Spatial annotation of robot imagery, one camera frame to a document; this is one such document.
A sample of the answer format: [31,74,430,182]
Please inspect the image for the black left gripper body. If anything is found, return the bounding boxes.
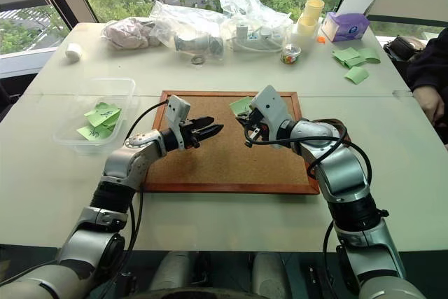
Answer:
[181,118,203,150]

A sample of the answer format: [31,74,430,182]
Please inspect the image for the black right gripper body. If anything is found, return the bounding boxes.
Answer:
[244,106,272,146]

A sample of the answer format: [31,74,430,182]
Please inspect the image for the green sticky note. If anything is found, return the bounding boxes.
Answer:
[331,46,362,63]
[229,96,256,117]
[357,47,382,65]
[337,56,367,70]
[344,67,370,85]

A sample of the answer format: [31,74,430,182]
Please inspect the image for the clear jar of coloured pushpins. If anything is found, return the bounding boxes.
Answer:
[280,43,302,67]

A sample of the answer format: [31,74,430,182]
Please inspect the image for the green note with writing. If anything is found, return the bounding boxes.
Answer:
[76,125,114,141]
[83,102,123,128]

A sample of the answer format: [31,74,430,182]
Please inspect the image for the clear plastic box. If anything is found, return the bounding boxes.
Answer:
[52,78,138,155]

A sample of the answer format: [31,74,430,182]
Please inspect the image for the purple tissue box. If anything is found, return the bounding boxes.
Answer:
[321,0,379,43]

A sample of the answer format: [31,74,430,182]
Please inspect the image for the person's bare hand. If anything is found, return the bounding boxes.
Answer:
[412,85,446,127]

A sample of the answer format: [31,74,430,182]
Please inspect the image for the wood framed cork board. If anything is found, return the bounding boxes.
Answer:
[141,90,321,196]

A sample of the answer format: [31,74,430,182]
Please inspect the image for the white power strip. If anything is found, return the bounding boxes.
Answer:
[232,23,285,52]

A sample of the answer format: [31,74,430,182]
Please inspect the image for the clear bag with metal parts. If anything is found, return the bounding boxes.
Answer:
[149,0,229,59]

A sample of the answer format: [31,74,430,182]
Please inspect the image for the stacked cream plastic cups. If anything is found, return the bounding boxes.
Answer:
[295,0,326,38]

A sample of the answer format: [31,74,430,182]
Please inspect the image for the bagged pink cloth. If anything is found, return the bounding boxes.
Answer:
[100,16,162,51]

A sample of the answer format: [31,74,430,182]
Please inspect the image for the large clear plastic bag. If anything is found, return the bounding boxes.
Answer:
[217,0,294,53]

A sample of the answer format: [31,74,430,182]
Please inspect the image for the grey rounded robot leg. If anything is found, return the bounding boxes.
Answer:
[149,251,193,295]
[251,252,292,299]

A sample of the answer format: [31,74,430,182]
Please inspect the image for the white tape roll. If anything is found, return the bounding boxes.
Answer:
[64,43,83,64]

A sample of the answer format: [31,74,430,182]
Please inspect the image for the black bag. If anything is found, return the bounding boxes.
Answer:
[382,34,427,62]

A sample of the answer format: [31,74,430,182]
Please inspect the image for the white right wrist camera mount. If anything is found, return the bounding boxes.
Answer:
[249,85,293,132]

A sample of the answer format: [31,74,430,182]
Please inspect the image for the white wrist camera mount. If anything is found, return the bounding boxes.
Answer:
[165,95,192,151]
[249,85,293,132]

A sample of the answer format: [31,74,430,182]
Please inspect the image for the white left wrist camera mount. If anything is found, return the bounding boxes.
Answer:
[165,95,192,151]

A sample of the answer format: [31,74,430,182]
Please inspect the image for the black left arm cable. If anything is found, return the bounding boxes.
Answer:
[104,99,170,279]

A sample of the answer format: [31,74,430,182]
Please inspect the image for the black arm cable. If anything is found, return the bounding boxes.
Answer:
[104,99,170,279]
[244,123,373,181]

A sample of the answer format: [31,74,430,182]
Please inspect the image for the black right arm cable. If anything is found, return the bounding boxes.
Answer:
[244,123,373,181]

